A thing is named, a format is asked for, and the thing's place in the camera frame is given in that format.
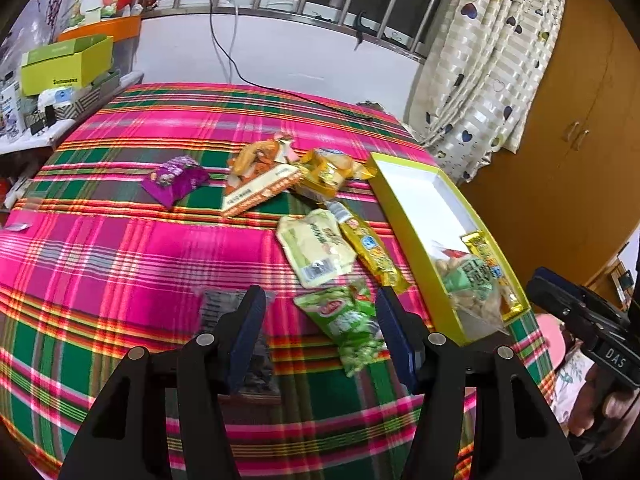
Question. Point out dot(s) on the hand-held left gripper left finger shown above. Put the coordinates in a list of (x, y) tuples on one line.
[(247, 330)]

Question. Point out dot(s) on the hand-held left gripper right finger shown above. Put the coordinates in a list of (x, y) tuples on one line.
[(395, 330)]

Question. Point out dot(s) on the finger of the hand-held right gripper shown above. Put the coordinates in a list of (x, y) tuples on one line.
[(550, 302), (560, 282)]

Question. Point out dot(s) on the dark clear snack packet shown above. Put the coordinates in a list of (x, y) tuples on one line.
[(212, 305)]

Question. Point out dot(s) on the green pea snack packet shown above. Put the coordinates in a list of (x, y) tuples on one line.
[(340, 322)]

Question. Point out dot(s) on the long yellow snack packet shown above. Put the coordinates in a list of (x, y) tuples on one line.
[(482, 252), (372, 252)]

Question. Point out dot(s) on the pale green snack packet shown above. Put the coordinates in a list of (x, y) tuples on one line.
[(312, 245)]

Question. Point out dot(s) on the yellow-green cardboard box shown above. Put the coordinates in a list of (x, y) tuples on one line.
[(425, 200)]

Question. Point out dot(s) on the purple snack packet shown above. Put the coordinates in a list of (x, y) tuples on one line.
[(175, 180)]

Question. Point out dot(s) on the gold snack packet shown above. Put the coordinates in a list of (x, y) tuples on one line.
[(325, 172)]

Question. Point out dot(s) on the person's right hand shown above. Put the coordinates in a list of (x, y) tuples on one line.
[(612, 405)]

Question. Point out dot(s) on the pink stool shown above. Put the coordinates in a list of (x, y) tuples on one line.
[(550, 332)]

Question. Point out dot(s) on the pink plaid blanket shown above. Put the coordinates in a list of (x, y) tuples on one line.
[(150, 260)]

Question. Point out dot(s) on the orange bread snack packet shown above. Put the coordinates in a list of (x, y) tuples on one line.
[(255, 175)]

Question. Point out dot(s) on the wooden wardrobe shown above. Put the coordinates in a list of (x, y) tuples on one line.
[(575, 70)]

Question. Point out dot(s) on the floral cloth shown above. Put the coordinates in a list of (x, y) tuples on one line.
[(372, 106)]

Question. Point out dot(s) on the heart print curtain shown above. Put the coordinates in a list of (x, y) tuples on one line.
[(480, 60)]

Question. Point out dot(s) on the striped cardboard box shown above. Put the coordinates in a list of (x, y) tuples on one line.
[(82, 100)]

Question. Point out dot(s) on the lime green cardboard box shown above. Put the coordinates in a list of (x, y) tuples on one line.
[(65, 67)]

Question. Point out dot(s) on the orange lidded storage bin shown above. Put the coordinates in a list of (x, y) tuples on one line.
[(110, 27)]

